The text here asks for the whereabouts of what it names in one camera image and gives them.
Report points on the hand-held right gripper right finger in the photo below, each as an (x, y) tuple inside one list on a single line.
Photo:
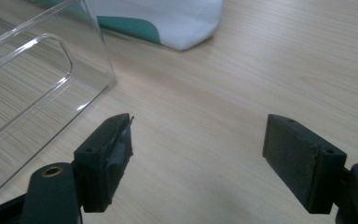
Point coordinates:
[(295, 161)]

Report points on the clear plastic container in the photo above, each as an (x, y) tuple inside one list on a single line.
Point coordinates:
[(28, 87)]

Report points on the white tote bag teal print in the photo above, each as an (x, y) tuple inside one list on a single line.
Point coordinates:
[(186, 25)]

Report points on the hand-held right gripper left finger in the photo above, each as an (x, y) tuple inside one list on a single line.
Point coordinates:
[(102, 161)]

